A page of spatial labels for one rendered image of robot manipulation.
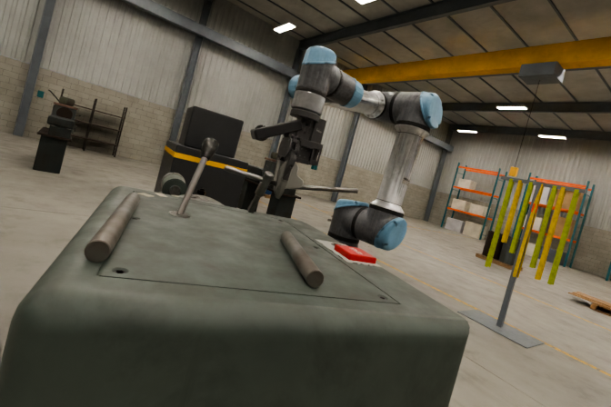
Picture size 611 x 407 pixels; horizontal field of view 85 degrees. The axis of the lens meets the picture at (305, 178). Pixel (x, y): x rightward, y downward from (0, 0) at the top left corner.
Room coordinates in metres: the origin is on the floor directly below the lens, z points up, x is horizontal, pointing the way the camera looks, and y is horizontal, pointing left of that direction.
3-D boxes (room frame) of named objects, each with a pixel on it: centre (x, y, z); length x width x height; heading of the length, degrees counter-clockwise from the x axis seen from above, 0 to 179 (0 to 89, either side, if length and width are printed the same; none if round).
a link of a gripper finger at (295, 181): (0.79, 0.03, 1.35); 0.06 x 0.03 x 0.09; 115
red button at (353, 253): (0.64, -0.13, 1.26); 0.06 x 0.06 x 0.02; 24
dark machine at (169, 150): (6.29, 1.95, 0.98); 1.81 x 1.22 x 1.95; 28
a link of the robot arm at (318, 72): (0.81, 0.04, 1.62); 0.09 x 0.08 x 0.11; 135
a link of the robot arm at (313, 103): (0.81, 0.04, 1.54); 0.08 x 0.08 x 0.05
